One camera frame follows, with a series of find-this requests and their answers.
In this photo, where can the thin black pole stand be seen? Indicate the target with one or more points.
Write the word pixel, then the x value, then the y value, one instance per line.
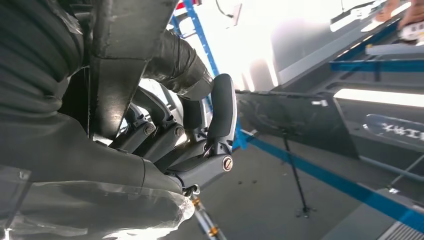
pixel 294 172

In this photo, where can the clear acrylic text sign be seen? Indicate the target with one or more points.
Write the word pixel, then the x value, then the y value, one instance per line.
pixel 397 130

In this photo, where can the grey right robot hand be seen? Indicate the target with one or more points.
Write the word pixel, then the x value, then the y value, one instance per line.
pixel 82 165

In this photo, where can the black sign panel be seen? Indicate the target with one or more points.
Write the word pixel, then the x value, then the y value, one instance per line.
pixel 298 122

